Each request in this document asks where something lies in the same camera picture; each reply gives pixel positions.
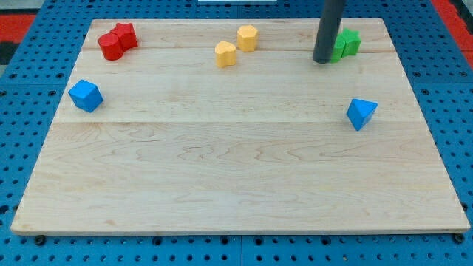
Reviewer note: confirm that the blue cube block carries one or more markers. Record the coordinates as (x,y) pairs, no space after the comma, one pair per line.
(86,96)

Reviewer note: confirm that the light wooden board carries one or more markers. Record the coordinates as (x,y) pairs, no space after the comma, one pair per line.
(180,146)

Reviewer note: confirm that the yellow heart block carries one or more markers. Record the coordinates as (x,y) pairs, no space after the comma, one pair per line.
(225,54)

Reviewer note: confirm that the yellow hexagon block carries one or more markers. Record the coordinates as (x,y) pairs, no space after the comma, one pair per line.
(247,38)

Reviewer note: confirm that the blue triangular prism block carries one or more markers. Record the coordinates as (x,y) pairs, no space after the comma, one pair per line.
(360,112)

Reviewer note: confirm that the green half-hidden block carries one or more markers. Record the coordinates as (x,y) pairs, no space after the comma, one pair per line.
(338,49)

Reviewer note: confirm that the red star block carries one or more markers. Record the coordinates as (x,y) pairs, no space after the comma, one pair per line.
(126,35)

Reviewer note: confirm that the green star block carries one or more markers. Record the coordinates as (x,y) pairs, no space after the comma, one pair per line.
(352,42)

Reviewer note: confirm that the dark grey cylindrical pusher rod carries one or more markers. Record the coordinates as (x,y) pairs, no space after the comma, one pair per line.
(329,24)

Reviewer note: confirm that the red cylinder block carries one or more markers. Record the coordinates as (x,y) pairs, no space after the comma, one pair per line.
(110,46)

